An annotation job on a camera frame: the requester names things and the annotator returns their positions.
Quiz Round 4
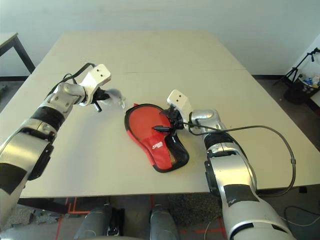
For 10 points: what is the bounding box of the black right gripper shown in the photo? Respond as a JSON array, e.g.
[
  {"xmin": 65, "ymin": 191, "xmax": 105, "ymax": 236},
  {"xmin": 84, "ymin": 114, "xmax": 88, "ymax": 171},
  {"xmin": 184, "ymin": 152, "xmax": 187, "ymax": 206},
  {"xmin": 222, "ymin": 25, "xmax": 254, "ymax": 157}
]
[{"xmin": 151, "ymin": 108, "xmax": 186, "ymax": 133}]

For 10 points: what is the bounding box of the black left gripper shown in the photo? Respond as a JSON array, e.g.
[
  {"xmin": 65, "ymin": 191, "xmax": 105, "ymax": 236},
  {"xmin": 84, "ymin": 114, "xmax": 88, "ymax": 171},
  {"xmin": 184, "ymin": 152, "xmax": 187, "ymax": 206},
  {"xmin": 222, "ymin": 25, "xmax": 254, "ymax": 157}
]
[{"xmin": 92, "ymin": 88, "xmax": 111, "ymax": 114}]

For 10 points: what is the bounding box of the white plush zipper pull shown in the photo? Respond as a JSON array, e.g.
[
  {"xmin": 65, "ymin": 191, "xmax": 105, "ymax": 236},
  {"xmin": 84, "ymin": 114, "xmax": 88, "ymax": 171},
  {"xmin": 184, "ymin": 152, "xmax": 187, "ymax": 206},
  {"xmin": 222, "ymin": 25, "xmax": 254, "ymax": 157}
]
[{"xmin": 103, "ymin": 87, "xmax": 129, "ymax": 116}]

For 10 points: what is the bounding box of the red ping-pong paddle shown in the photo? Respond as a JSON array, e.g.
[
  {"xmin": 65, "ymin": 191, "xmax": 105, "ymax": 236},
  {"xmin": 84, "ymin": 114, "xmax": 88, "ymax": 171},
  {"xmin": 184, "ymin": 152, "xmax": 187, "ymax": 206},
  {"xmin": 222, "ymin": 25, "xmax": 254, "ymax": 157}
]
[{"xmin": 128, "ymin": 106, "xmax": 172, "ymax": 145}]

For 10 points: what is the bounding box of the red black paddle case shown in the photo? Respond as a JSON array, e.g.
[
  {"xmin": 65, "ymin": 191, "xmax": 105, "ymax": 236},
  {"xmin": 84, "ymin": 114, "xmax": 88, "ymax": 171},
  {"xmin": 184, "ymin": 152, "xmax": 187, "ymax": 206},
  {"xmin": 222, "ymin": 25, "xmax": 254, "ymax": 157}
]
[{"xmin": 123, "ymin": 102, "xmax": 190, "ymax": 174}]

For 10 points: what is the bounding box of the dark grey shaggy carpet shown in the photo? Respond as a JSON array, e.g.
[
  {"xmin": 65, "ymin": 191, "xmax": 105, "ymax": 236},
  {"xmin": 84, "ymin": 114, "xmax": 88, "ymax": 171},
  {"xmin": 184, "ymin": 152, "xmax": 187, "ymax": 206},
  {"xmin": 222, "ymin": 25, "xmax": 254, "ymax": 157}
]
[{"xmin": 166, "ymin": 193, "xmax": 224, "ymax": 225}]

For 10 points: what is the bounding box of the grey right robot leg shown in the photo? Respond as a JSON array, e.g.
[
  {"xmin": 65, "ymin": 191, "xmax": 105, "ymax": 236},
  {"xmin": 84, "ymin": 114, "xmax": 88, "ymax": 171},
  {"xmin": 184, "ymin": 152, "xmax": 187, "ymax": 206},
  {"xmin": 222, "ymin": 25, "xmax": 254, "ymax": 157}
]
[{"xmin": 149, "ymin": 204, "xmax": 181, "ymax": 240}]

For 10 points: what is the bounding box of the grey robot leg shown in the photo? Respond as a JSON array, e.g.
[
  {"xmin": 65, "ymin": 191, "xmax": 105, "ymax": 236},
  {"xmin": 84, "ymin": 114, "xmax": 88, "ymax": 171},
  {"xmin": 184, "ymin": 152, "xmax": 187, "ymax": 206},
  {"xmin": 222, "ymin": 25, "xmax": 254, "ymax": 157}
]
[
  {"xmin": 149, "ymin": 204, "xmax": 181, "ymax": 240},
  {"xmin": 73, "ymin": 204, "xmax": 114, "ymax": 240}
]

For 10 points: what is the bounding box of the black-framed side table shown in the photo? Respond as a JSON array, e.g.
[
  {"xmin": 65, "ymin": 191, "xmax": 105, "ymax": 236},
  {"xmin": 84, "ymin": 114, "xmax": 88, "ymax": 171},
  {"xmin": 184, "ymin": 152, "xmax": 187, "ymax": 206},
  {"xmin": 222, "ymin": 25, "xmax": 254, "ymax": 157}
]
[{"xmin": 0, "ymin": 31, "xmax": 36, "ymax": 83}]

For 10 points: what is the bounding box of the grey left robot leg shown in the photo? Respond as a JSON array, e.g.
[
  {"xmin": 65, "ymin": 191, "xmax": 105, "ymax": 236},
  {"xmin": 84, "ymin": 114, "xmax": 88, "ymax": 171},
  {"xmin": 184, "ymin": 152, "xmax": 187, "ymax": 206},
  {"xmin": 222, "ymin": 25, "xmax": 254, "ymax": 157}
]
[{"xmin": 73, "ymin": 204, "xmax": 114, "ymax": 240}]

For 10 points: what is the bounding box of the black table support bar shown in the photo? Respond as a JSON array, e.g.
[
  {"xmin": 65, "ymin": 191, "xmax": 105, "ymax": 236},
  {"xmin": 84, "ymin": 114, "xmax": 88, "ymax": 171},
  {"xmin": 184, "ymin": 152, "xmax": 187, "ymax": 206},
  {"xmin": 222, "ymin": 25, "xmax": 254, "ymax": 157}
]
[{"xmin": 18, "ymin": 196, "xmax": 70, "ymax": 215}]

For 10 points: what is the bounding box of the grey cloth scrap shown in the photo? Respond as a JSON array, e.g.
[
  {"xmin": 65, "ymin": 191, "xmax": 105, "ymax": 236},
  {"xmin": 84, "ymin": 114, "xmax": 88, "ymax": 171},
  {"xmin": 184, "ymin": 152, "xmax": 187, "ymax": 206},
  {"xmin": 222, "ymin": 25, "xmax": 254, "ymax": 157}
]
[{"xmin": 31, "ymin": 209, "xmax": 60, "ymax": 226}]

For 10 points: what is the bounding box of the black storage bin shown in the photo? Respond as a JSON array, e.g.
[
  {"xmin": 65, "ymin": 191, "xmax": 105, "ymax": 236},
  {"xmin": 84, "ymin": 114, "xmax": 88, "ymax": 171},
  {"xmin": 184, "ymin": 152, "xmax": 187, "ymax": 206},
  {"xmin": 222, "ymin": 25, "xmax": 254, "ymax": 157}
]
[{"xmin": 283, "ymin": 80, "xmax": 320, "ymax": 105}]

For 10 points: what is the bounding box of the black tripod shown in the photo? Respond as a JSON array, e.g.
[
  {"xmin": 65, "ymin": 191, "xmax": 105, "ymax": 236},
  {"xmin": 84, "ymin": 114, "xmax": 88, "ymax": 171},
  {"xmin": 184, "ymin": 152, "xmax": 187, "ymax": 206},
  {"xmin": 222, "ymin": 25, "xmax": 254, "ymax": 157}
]
[{"xmin": 273, "ymin": 47, "xmax": 320, "ymax": 88}]

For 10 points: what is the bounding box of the colourful clutter in bin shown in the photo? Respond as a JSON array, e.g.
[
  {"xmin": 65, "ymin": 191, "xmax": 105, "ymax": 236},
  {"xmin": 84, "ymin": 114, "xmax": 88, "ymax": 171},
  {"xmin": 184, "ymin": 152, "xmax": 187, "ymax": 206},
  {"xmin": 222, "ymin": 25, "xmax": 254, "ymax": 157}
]
[{"xmin": 298, "ymin": 72, "xmax": 320, "ymax": 89}]

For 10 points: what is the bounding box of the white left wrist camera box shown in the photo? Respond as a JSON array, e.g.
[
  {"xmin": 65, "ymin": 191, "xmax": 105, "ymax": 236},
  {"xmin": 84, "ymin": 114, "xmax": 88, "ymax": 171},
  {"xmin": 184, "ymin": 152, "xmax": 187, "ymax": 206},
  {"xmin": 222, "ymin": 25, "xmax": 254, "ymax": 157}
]
[{"xmin": 80, "ymin": 63, "xmax": 112, "ymax": 95}]

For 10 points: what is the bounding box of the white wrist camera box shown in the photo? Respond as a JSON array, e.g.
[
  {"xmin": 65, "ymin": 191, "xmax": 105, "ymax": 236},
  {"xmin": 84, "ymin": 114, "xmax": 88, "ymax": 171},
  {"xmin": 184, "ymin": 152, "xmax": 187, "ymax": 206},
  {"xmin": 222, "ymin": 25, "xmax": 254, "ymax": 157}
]
[
  {"xmin": 80, "ymin": 63, "xmax": 112, "ymax": 95},
  {"xmin": 166, "ymin": 89, "xmax": 194, "ymax": 119}
]

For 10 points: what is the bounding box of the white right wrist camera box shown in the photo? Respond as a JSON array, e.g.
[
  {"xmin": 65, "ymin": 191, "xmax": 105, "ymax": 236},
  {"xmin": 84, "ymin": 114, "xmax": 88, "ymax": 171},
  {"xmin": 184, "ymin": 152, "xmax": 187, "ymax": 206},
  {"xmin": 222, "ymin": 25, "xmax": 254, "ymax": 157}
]
[{"xmin": 166, "ymin": 89, "xmax": 194, "ymax": 119}]

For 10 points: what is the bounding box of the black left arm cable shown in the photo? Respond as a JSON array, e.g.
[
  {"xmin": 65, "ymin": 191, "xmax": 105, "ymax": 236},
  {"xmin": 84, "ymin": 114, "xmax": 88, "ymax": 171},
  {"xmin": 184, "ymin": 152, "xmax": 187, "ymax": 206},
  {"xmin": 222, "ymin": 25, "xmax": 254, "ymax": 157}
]
[{"xmin": 50, "ymin": 62, "xmax": 97, "ymax": 89}]

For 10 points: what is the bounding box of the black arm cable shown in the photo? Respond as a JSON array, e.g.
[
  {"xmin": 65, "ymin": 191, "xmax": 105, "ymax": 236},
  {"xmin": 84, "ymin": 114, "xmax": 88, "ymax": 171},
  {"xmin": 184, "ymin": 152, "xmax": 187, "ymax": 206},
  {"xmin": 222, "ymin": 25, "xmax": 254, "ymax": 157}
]
[
  {"xmin": 50, "ymin": 62, "xmax": 97, "ymax": 89},
  {"xmin": 183, "ymin": 113, "xmax": 298, "ymax": 199}
]

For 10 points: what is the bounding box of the thin white floor cable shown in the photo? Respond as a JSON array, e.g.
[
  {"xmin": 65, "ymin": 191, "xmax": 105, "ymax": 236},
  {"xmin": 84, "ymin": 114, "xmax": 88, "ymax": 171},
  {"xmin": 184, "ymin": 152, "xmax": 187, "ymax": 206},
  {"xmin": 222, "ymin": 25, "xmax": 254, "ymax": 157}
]
[{"xmin": 203, "ymin": 213, "xmax": 224, "ymax": 240}]

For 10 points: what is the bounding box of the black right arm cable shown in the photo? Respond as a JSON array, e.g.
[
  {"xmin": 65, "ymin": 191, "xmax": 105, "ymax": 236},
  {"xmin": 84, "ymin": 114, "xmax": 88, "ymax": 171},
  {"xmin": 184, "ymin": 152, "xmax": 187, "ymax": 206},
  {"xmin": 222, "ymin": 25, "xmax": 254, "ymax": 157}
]
[{"xmin": 183, "ymin": 113, "xmax": 298, "ymax": 199}]

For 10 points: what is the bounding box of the black floor cable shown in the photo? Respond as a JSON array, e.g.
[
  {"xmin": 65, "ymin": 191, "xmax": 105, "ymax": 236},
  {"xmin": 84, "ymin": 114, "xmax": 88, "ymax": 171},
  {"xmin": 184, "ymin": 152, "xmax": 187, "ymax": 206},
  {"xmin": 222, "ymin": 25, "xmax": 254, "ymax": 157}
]
[{"xmin": 283, "ymin": 205, "xmax": 320, "ymax": 230}]

